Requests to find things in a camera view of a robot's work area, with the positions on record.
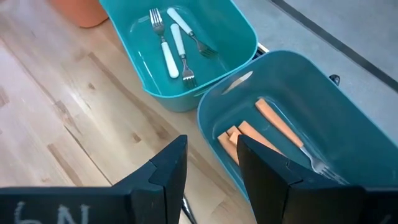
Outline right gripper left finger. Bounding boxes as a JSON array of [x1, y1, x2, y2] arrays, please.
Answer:
[[0, 134, 188, 224]]

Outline orange plastic bin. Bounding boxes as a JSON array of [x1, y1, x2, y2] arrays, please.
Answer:
[[49, 0, 109, 29]]

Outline white handled fork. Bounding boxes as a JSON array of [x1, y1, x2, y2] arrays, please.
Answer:
[[149, 7, 180, 80], [170, 22, 198, 90], [166, 7, 219, 60]]

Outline green plastic bin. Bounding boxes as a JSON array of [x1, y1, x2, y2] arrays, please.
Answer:
[[99, 0, 259, 113]]

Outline blue-grey plastic bin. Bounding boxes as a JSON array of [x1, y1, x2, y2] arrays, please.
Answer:
[[197, 49, 398, 203]]

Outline black fork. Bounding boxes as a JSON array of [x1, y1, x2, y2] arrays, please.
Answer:
[[182, 194, 198, 224]]

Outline orange handled fork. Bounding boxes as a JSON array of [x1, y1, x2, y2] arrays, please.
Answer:
[[216, 131, 241, 166], [226, 125, 243, 147], [254, 98, 348, 186], [238, 120, 285, 156]]

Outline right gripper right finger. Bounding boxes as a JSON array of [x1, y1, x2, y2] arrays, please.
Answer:
[[237, 134, 398, 224]]

